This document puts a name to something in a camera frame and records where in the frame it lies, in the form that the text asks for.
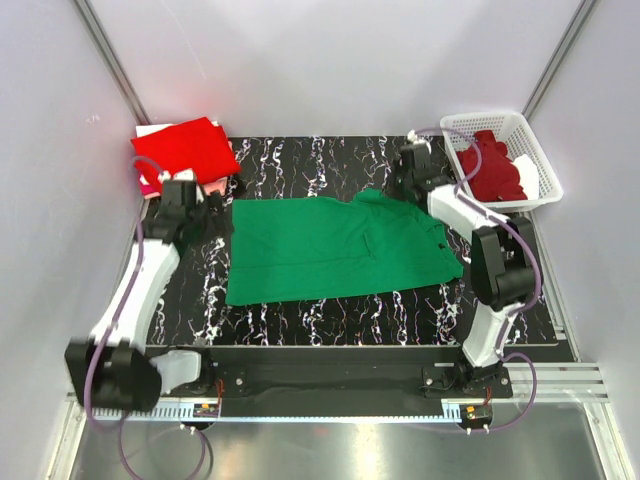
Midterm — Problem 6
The aluminium frame rail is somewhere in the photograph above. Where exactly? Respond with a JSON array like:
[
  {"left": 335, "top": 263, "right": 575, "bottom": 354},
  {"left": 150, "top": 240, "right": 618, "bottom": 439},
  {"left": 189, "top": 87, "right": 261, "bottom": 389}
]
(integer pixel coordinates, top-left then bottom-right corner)
[{"left": 91, "top": 362, "right": 608, "bottom": 424}]

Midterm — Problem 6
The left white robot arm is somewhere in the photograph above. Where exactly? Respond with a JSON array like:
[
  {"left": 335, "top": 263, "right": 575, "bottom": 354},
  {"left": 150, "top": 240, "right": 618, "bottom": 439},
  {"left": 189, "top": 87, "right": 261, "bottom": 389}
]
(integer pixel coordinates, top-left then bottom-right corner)
[{"left": 64, "top": 170, "right": 231, "bottom": 412}]

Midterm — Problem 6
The right aluminium corner post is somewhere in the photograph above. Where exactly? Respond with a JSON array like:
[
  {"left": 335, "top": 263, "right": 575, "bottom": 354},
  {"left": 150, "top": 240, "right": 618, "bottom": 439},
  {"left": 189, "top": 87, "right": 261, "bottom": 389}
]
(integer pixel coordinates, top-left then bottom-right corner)
[{"left": 522, "top": 0, "right": 599, "bottom": 120}]

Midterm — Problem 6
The folded white t shirt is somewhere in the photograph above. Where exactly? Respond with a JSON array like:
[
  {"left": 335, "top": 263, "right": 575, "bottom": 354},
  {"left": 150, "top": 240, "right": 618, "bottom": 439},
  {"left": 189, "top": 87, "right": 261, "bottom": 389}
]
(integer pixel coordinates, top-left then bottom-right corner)
[{"left": 135, "top": 117, "right": 224, "bottom": 138}]

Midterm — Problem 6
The left aluminium corner post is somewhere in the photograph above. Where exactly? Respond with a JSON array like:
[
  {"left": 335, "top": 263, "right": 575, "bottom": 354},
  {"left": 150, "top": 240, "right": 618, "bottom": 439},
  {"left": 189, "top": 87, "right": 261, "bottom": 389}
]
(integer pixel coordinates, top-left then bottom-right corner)
[{"left": 70, "top": 0, "right": 150, "bottom": 125}]

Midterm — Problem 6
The aluminium corner post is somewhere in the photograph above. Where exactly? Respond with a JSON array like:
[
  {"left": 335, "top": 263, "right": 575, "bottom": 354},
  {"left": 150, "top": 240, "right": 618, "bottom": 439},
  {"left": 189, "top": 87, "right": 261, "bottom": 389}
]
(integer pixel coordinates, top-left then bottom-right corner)
[
  {"left": 522, "top": 0, "right": 599, "bottom": 120},
  {"left": 70, "top": 0, "right": 150, "bottom": 125}
]

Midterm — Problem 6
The folded pink t shirt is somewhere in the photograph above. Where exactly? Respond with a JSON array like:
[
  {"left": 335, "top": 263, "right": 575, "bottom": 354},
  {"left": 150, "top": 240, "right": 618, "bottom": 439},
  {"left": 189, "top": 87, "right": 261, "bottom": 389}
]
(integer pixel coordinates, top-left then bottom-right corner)
[{"left": 200, "top": 177, "right": 228, "bottom": 196}]

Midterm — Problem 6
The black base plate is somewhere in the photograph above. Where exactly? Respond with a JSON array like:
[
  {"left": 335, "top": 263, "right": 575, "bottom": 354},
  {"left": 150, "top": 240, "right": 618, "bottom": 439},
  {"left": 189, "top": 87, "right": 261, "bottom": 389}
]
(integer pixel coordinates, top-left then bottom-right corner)
[{"left": 178, "top": 345, "right": 513, "bottom": 400}]

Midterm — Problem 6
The white cloth in basket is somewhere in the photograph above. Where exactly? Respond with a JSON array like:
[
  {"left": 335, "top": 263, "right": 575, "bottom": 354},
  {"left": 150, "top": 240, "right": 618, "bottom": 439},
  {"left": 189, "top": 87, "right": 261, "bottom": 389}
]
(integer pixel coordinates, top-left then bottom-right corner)
[{"left": 513, "top": 154, "right": 540, "bottom": 200}]

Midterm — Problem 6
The dark red t shirt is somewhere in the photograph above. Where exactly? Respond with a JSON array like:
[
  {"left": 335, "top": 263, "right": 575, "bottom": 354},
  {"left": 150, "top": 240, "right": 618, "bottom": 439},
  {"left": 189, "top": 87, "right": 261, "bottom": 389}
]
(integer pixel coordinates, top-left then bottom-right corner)
[{"left": 468, "top": 130, "right": 527, "bottom": 202}]

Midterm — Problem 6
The green t shirt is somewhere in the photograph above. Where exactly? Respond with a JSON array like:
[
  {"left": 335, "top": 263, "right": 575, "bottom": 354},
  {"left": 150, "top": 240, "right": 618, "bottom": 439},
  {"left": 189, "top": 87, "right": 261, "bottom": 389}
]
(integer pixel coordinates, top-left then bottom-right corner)
[{"left": 226, "top": 189, "right": 464, "bottom": 306}]

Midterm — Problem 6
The folded magenta t shirt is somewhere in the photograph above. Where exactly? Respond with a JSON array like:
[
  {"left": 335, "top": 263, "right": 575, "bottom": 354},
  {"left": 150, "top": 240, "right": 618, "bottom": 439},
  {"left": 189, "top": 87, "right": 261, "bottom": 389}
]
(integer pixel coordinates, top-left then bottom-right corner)
[{"left": 139, "top": 181, "right": 160, "bottom": 199}]

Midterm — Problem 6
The folded red t shirt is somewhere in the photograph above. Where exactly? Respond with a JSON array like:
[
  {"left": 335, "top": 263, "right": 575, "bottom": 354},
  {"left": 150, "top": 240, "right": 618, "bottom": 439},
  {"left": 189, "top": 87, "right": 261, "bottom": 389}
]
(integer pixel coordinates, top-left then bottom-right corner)
[{"left": 131, "top": 117, "right": 241, "bottom": 184}]

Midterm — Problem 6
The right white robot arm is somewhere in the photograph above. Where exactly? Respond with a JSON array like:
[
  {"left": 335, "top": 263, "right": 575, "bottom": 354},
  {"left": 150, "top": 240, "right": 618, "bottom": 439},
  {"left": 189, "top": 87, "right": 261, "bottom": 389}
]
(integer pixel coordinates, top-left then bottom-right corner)
[{"left": 391, "top": 137, "right": 542, "bottom": 397}]

